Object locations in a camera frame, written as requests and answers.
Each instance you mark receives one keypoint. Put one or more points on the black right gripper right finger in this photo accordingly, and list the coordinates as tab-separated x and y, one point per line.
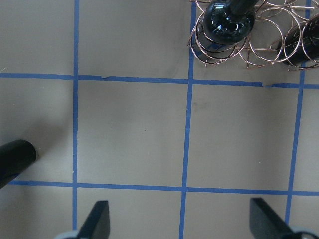
264	222

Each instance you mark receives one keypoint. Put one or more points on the copper wire wine basket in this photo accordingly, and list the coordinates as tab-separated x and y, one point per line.
274	20

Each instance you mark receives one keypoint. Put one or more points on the dark bottle in basket front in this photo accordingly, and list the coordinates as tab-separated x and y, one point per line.
225	23

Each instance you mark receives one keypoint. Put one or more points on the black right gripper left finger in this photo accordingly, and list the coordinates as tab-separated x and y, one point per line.
97	224

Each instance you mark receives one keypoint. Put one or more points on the dark bottle in basket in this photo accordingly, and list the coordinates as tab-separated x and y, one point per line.
225	23
301	44

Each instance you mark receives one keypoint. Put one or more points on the dark glass wine bottle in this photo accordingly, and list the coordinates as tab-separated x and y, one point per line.
15	157

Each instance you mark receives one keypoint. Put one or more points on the dark bottle in basket rear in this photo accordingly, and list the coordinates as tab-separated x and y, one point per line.
301	44

